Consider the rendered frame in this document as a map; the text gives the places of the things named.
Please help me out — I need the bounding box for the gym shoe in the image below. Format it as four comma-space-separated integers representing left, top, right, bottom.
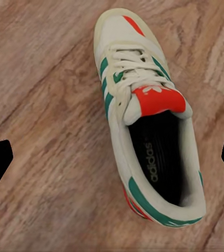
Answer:
94, 8, 206, 228

